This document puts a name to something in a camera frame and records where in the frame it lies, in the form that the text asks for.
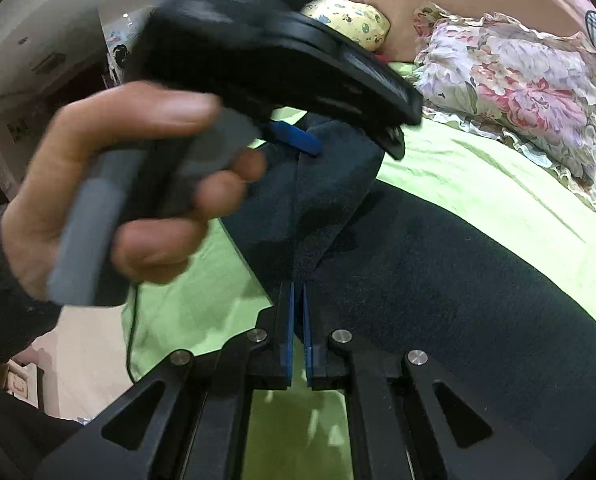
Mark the floral ruffled pillow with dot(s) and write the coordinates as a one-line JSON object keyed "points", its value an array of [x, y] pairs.
{"points": [[518, 85]]}

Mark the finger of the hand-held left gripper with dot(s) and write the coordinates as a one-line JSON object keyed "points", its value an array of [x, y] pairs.
{"points": [[298, 137]]}

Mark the yellow animal print pillow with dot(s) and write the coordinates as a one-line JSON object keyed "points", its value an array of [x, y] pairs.
{"points": [[348, 20]]}

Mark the person's left forearm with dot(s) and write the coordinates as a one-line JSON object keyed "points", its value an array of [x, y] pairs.
{"points": [[8, 310]]}

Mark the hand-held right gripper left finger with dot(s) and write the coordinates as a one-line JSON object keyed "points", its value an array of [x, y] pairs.
{"points": [[289, 332]]}

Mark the person's left hand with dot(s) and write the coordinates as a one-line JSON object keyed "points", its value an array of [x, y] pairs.
{"points": [[43, 200]]}

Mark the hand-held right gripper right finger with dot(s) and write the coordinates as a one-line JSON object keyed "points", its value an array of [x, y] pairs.
{"points": [[308, 332]]}

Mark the dark pants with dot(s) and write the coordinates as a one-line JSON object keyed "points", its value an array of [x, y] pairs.
{"points": [[428, 270]]}

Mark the green bedsheet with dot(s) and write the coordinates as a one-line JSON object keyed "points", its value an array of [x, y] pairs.
{"points": [[503, 185]]}

